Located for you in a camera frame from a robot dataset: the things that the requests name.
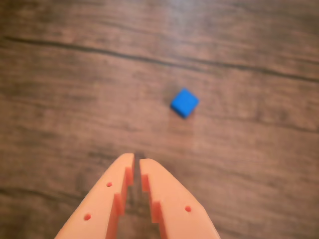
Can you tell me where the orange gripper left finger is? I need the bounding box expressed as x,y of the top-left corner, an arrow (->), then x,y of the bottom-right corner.
54,153 -> 136,239

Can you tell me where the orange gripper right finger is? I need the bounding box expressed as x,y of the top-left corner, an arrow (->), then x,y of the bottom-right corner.
139,158 -> 221,239

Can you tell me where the blue cube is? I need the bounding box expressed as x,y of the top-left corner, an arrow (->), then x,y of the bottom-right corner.
170,87 -> 200,119

